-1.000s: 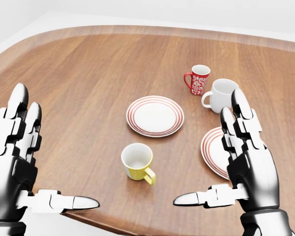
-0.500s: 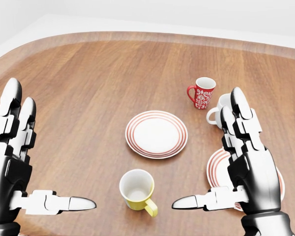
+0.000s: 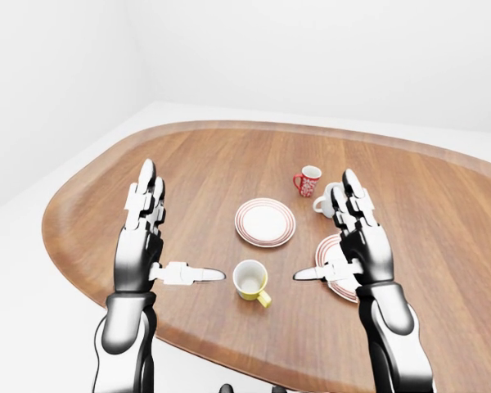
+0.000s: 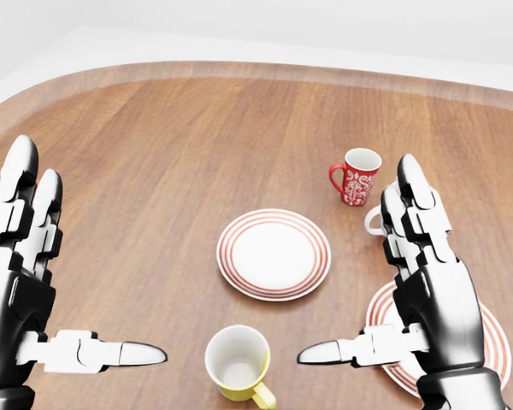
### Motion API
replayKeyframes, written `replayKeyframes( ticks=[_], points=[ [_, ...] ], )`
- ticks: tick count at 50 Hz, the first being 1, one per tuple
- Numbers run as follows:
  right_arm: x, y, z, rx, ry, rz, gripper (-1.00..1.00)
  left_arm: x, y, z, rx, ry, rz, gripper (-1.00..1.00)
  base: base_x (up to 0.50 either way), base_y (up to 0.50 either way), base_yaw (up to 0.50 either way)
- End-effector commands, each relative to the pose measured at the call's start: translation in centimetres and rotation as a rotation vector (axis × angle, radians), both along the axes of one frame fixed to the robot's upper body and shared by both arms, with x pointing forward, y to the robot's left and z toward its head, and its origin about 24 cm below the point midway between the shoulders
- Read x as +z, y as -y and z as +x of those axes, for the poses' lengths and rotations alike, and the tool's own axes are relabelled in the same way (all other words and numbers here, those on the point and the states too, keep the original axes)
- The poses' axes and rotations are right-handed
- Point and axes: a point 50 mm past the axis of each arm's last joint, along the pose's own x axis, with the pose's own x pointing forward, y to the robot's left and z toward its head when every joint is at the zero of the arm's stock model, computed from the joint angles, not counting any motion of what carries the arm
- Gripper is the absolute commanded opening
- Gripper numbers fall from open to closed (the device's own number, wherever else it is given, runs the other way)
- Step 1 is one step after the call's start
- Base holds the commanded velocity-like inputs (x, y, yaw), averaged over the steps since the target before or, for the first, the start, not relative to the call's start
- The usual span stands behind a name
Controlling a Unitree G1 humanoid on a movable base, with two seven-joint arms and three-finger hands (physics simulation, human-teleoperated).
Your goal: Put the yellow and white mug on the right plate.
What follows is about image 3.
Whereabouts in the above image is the white plate with red rings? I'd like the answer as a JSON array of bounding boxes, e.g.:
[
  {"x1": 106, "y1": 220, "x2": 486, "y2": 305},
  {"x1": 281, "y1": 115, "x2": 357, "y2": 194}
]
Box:
[
  {"x1": 314, "y1": 233, "x2": 360, "y2": 305},
  {"x1": 234, "y1": 197, "x2": 297, "y2": 249}
]

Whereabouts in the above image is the red white patterned mug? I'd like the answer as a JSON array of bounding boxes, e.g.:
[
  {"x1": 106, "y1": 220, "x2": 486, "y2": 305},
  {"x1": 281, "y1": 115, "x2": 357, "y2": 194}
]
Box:
[{"x1": 292, "y1": 165, "x2": 323, "y2": 199}]

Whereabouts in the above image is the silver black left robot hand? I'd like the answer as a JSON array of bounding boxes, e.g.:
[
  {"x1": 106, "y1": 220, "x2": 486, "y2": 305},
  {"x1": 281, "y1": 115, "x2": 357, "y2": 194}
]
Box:
[{"x1": 113, "y1": 158, "x2": 226, "y2": 295}]

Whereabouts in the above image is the plain white mug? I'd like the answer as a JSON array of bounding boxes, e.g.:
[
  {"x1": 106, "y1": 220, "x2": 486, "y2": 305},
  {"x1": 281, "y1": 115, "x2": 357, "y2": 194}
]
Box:
[{"x1": 313, "y1": 183, "x2": 345, "y2": 219}]

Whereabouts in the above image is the yellow and white mug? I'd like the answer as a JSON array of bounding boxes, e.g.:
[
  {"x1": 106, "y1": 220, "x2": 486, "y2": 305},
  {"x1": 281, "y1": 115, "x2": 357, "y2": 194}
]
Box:
[{"x1": 232, "y1": 259, "x2": 273, "y2": 309}]

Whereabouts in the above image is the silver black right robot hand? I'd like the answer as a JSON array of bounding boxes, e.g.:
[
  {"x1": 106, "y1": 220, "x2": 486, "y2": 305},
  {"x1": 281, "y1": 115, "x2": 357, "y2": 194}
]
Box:
[{"x1": 292, "y1": 169, "x2": 395, "y2": 289}]

